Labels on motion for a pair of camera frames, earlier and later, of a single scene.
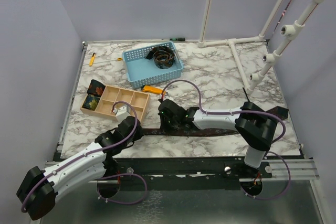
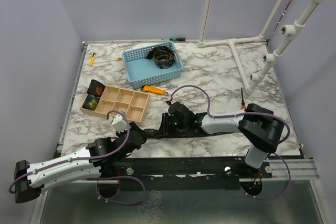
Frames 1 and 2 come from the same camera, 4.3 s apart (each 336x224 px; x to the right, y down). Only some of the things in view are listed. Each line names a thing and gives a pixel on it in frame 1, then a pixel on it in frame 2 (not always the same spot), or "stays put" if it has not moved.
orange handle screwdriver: (247, 96) to (243, 107)
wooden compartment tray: (112, 96) stays put
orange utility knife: (153, 89) stays put
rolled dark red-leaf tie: (95, 88) stays put
